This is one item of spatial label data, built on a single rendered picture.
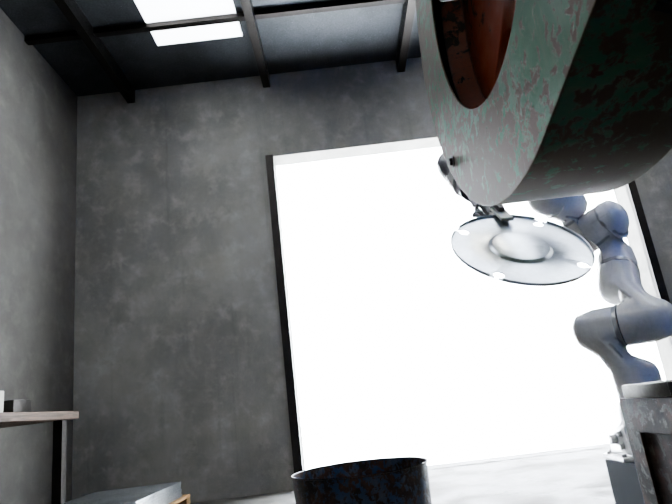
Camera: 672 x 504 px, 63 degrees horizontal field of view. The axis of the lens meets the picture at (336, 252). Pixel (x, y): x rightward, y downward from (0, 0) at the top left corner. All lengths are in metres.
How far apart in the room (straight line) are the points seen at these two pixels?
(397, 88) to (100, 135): 3.28
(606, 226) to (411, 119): 4.54
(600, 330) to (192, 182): 4.93
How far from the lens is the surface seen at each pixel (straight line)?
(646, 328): 1.59
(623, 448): 1.63
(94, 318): 5.90
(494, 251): 1.18
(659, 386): 0.97
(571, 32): 0.63
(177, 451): 5.53
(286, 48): 6.09
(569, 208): 1.76
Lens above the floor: 0.66
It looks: 16 degrees up
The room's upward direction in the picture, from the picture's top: 7 degrees counter-clockwise
